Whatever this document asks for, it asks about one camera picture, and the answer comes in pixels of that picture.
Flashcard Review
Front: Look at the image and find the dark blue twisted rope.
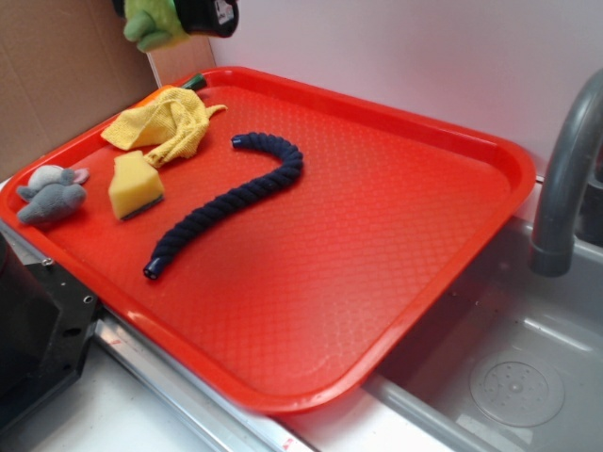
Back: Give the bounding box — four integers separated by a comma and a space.
142, 132, 305, 283

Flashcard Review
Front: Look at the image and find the red plastic tray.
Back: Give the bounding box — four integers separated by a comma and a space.
1, 68, 535, 414

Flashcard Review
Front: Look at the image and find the sink drain strainer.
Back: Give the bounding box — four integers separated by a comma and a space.
469, 350, 565, 428

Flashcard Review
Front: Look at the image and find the orange toy carrot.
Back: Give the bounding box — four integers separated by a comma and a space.
133, 73, 207, 107

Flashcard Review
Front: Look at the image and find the grey plush bunny toy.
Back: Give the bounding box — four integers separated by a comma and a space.
16, 165, 90, 225

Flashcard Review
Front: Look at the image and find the yellow microfibre cloth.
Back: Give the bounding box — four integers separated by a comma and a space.
101, 88, 227, 169

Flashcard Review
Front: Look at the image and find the grey sink faucet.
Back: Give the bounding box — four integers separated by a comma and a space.
529, 71, 602, 277

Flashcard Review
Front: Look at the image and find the yellow sponge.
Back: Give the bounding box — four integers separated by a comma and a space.
108, 151, 165, 220

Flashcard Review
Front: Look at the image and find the grey plastic sink basin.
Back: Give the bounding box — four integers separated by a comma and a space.
366, 219, 602, 451

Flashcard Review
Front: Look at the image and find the green plush frog toy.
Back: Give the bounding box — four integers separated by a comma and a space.
123, 0, 188, 53

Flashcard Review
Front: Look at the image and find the brown cardboard panel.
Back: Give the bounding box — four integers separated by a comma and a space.
1, 1, 156, 179

